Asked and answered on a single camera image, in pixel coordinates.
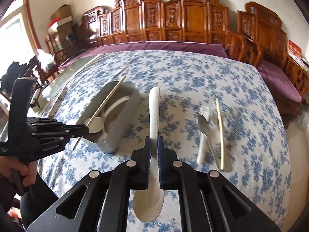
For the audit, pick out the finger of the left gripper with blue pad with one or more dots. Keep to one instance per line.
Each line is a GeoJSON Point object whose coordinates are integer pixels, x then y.
{"type": "Point", "coordinates": [74, 131]}

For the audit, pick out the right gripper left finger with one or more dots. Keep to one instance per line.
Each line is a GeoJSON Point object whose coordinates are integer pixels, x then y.
{"type": "Point", "coordinates": [130, 175]}

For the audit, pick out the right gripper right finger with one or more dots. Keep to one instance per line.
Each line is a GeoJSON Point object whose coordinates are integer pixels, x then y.
{"type": "Point", "coordinates": [191, 186]}

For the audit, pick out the large white plastic spoon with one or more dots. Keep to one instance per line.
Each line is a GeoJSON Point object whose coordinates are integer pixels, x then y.
{"type": "Point", "coordinates": [148, 204]}

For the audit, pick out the grey metal rectangular tray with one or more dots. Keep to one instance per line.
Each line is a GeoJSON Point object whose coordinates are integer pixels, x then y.
{"type": "Point", "coordinates": [111, 141]}

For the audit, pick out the wooden chopstick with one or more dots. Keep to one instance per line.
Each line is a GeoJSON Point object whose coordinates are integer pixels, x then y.
{"type": "Point", "coordinates": [99, 132]}
{"type": "Point", "coordinates": [221, 134]}

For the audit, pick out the white plastic fork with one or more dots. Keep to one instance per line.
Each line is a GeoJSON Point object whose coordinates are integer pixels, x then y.
{"type": "Point", "coordinates": [203, 141]}

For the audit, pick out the person's left hand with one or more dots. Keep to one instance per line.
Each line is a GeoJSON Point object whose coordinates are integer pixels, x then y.
{"type": "Point", "coordinates": [10, 163]}

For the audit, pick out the white plastic bag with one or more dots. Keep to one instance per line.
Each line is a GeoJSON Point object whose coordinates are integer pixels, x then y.
{"type": "Point", "coordinates": [46, 60]}

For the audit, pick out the blue floral tablecloth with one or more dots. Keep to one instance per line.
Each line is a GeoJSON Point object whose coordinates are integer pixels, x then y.
{"type": "Point", "coordinates": [255, 139]}

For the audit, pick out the stacked cardboard boxes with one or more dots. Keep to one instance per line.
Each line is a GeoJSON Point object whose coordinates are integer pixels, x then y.
{"type": "Point", "coordinates": [60, 26]}

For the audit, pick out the purple bench cushion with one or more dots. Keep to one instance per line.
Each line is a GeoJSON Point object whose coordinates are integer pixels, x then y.
{"type": "Point", "coordinates": [203, 48]}

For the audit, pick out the purple armchair cushion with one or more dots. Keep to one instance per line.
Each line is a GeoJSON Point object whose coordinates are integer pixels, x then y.
{"type": "Point", "coordinates": [278, 82]}

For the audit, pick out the carved wooden bench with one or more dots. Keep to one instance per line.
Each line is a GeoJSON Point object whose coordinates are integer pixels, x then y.
{"type": "Point", "coordinates": [197, 21]}

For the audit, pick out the carved wooden armchair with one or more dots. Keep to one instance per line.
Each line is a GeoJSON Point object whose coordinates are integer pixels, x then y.
{"type": "Point", "coordinates": [260, 38]}

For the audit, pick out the red calendar card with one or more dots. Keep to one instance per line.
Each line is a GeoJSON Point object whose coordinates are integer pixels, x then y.
{"type": "Point", "coordinates": [294, 50]}

